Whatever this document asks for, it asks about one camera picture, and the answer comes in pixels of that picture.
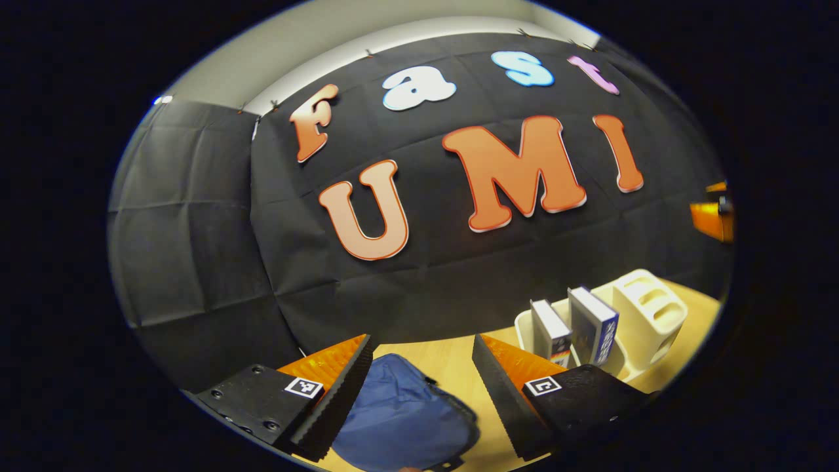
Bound white portrait cover book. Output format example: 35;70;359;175
530;300;573;368

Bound black backdrop cloth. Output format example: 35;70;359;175
108;33;733;394

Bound blue schoolbag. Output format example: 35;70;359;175
331;354;480;472

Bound blue cover book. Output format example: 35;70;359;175
568;286;619;366

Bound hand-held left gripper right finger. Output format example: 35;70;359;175
472;334;659;462

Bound cream plastic bookshelf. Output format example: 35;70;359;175
515;269;689;384

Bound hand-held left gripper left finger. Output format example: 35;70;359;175
187;334;373;463

